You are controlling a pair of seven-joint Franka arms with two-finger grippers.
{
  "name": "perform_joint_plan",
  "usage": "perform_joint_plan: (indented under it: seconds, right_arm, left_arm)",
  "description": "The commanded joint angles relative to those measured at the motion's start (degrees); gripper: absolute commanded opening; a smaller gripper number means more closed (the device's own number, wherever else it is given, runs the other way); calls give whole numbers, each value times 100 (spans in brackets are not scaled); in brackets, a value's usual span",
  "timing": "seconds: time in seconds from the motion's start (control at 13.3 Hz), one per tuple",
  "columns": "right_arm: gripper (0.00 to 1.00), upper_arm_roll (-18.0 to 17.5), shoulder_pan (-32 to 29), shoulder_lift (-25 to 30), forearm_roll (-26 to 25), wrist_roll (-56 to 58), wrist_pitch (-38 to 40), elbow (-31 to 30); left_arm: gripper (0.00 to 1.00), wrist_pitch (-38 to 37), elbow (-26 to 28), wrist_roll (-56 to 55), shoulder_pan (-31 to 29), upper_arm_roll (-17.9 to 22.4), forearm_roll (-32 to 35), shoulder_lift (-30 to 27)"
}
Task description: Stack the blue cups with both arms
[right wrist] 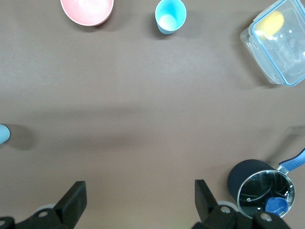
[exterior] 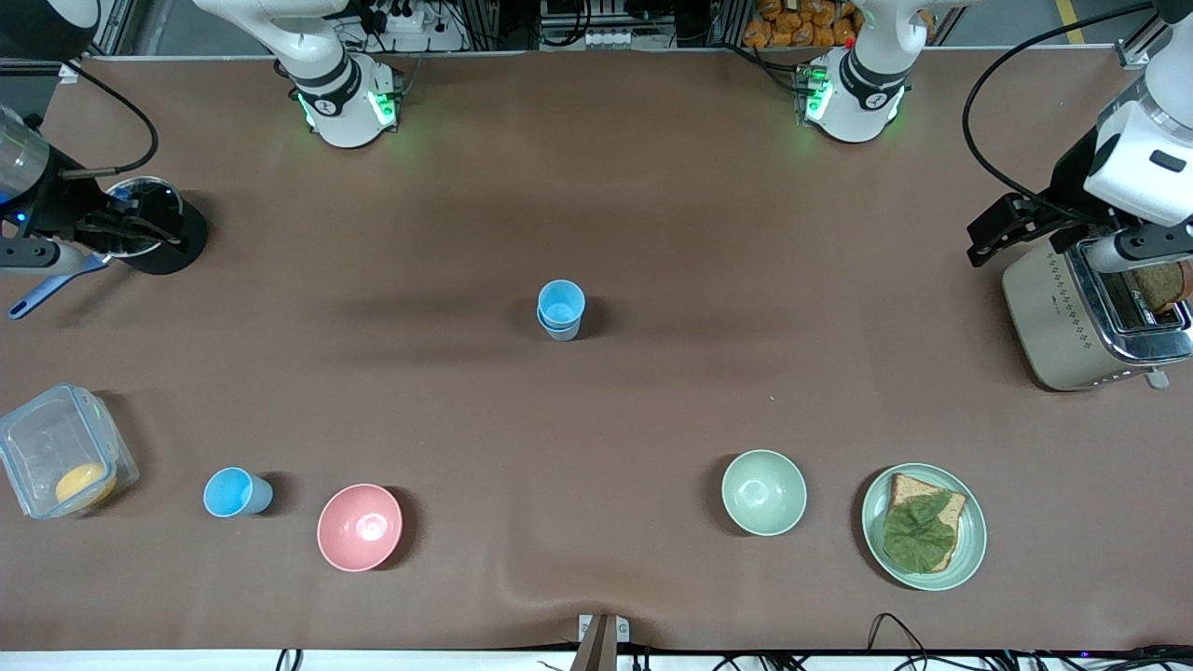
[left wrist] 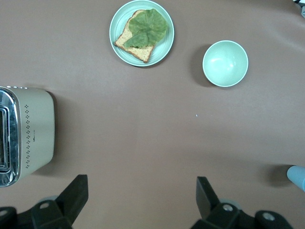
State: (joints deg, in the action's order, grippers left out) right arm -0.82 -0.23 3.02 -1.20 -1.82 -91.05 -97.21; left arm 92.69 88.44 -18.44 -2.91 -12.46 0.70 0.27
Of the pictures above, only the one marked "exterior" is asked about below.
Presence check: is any glass lid with blue knob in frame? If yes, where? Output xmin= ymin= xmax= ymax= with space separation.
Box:
xmin=103 ymin=177 xmax=184 ymax=258

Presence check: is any pale green plate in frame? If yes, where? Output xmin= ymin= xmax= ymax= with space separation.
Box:
xmin=861 ymin=463 xmax=987 ymax=592

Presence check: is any white power strip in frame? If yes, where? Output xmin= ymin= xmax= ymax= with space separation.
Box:
xmin=359 ymin=0 xmax=432 ymax=34

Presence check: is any clear plastic storage container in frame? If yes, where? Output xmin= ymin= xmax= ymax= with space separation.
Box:
xmin=0 ymin=384 xmax=141 ymax=520

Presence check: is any beige and chrome toaster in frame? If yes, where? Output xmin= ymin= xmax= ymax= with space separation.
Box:
xmin=1002 ymin=233 xmax=1193 ymax=392

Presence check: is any orange round food piece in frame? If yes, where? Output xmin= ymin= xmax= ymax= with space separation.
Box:
xmin=54 ymin=463 xmax=118 ymax=510

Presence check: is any dark toast slice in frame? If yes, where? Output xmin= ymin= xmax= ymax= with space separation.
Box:
xmin=1131 ymin=261 xmax=1193 ymax=315

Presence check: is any orange snack bag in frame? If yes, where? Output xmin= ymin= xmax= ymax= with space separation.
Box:
xmin=743 ymin=0 xmax=860 ymax=49

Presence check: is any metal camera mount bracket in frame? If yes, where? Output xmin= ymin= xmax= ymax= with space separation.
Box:
xmin=570 ymin=612 xmax=631 ymax=671

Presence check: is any black looped cable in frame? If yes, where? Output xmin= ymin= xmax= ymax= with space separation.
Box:
xmin=867 ymin=612 xmax=926 ymax=655

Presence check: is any brown bread slice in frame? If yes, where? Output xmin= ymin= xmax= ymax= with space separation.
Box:
xmin=884 ymin=472 xmax=967 ymax=572

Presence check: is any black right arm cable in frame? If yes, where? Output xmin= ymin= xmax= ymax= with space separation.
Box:
xmin=62 ymin=58 xmax=159 ymax=178

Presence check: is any green lettuce leaf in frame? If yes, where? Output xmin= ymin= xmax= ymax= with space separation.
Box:
xmin=883 ymin=492 xmax=959 ymax=571

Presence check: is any pink bowl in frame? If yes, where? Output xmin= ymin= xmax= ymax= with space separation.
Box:
xmin=317 ymin=484 xmax=404 ymax=572

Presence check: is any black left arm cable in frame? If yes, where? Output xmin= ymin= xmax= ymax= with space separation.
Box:
xmin=961 ymin=0 xmax=1161 ymax=220

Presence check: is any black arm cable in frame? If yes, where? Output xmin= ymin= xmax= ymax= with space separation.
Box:
xmin=62 ymin=58 xmax=159 ymax=178
xmin=961 ymin=0 xmax=1161 ymax=220

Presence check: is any pale green bowl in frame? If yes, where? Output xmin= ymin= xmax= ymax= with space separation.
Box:
xmin=721 ymin=450 xmax=808 ymax=537

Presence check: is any black pot with blue handle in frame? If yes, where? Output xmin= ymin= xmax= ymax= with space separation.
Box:
xmin=7 ymin=177 xmax=209 ymax=322

